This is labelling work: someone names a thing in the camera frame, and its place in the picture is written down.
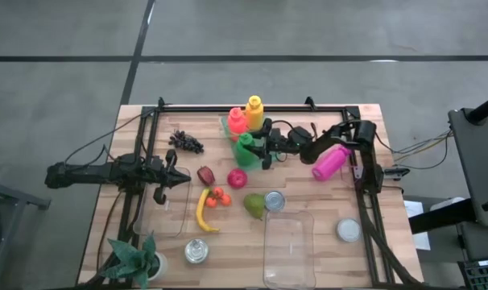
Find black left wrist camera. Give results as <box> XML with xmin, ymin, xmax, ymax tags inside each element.
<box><xmin>146</xmin><ymin>155</ymin><xmax>165</xmax><ymax>172</ymax></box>

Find green toy pear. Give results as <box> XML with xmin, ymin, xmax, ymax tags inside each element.
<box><xmin>243</xmin><ymin>193</ymin><xmax>267</xmax><ymax>221</ymax></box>

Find yellow toy banana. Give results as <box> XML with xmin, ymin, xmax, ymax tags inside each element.
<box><xmin>195</xmin><ymin>187</ymin><xmax>221</xmax><ymax>234</ymax></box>

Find orange plastic squeeze bottle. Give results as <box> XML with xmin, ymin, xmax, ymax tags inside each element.
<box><xmin>227</xmin><ymin>107</ymin><xmax>248</xmax><ymax>136</ymax></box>

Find dark red toy onion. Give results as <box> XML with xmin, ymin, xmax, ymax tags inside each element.
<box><xmin>196</xmin><ymin>165</ymin><xmax>216</xmax><ymax>187</ymax></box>

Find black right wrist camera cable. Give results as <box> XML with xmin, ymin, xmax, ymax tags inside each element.
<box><xmin>274</xmin><ymin>119</ymin><xmax>305</xmax><ymax>162</ymax></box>

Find teal translucent plastic tray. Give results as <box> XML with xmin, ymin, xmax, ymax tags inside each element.
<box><xmin>219</xmin><ymin>115</ymin><xmax>281</xmax><ymax>172</ymax></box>

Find black floor cable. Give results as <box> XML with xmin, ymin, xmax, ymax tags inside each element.
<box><xmin>64</xmin><ymin>103</ymin><xmax>160</xmax><ymax>166</ymax></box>

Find green plastic squeeze bottle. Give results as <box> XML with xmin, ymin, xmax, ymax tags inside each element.
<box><xmin>234</xmin><ymin>132</ymin><xmax>261</xmax><ymax>168</ymax></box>

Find clear plastic bin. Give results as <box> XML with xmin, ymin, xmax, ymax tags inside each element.
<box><xmin>262</xmin><ymin>209</ymin><xmax>316</xmax><ymax>290</ymax></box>
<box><xmin>133</xmin><ymin>167</ymin><xmax>192</xmax><ymax>238</ymax></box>

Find red toy apple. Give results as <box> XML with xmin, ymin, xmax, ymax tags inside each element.
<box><xmin>226</xmin><ymin>168</ymin><xmax>249</xmax><ymax>190</ymax></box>

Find orange tomato cluster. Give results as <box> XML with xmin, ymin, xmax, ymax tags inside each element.
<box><xmin>205</xmin><ymin>185</ymin><xmax>233</xmax><ymax>209</ymax></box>

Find yellow plastic squeeze bottle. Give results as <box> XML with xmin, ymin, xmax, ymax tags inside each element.
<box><xmin>245</xmin><ymin>95</ymin><xmax>265</xmax><ymax>132</ymax></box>

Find yellow cable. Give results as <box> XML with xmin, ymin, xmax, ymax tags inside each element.
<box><xmin>391</xmin><ymin>135</ymin><xmax>454</xmax><ymax>156</ymax></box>

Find white lidded tin can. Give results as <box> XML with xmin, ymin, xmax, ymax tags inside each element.
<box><xmin>335</xmin><ymin>217</ymin><xmax>362</xmax><ymax>243</ymax></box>

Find pink plastic squeeze bottle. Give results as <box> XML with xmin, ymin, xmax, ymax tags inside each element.
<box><xmin>311</xmin><ymin>145</ymin><xmax>352</xmax><ymax>182</ymax></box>

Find white paper sheet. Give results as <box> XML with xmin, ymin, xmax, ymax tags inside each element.
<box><xmin>403</xmin><ymin>200</ymin><xmax>431</xmax><ymax>251</ymax></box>

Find red labelled tin can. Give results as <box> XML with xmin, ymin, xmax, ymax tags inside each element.
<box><xmin>263</xmin><ymin>190</ymin><xmax>287</xmax><ymax>213</ymax></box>

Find brown cable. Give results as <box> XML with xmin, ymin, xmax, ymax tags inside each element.
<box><xmin>95</xmin><ymin>188</ymin><xmax>124</xmax><ymax>267</ymax></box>

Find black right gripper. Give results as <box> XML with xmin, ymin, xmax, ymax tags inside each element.
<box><xmin>243</xmin><ymin>118</ymin><xmax>293</xmax><ymax>170</ymax></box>

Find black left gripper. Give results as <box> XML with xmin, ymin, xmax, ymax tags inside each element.
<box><xmin>147</xmin><ymin>148</ymin><xmax>192</xmax><ymax>205</ymax></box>

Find black aluminium rig frame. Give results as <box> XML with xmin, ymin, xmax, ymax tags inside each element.
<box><xmin>118</xmin><ymin>96</ymin><xmax>420</xmax><ymax>289</ymax></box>

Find dark purple toy grapes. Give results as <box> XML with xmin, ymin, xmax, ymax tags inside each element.
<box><xmin>167</xmin><ymin>129</ymin><xmax>205</xmax><ymax>155</ymax></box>

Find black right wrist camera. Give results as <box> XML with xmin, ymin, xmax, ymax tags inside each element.
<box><xmin>287</xmin><ymin>125</ymin><xmax>314</xmax><ymax>148</ymax></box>

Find gray metal stand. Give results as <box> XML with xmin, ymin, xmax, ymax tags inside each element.
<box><xmin>0</xmin><ymin>176</ymin><xmax>52</xmax><ymax>290</ymax></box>

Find silver tin can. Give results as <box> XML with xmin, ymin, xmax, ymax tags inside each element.
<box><xmin>184</xmin><ymin>238</ymin><xmax>209</xmax><ymax>265</ymax></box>

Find green plant in white pot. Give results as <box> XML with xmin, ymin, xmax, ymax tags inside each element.
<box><xmin>101</xmin><ymin>232</ymin><xmax>168</xmax><ymax>289</ymax></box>

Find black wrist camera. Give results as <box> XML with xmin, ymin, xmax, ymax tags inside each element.
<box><xmin>146</xmin><ymin>155</ymin><xmax>165</xmax><ymax>172</ymax></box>
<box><xmin>287</xmin><ymin>125</ymin><xmax>314</xmax><ymax>148</ymax></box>

